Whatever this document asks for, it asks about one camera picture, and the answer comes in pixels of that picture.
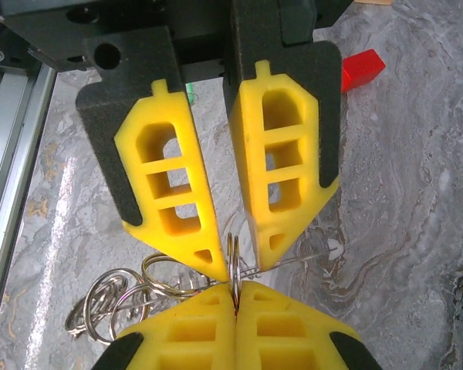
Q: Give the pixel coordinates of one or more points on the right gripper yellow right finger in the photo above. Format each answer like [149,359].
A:
[285,331]

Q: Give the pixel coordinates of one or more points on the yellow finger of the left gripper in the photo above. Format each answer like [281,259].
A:
[251,135]
[139,173]

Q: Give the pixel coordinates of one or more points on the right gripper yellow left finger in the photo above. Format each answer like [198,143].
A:
[193,331]

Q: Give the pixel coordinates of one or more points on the green plastic key tag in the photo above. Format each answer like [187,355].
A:
[191,90]

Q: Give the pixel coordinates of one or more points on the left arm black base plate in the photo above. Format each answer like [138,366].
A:
[5,48]

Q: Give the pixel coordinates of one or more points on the aluminium mounting rail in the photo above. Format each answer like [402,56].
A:
[4,135]

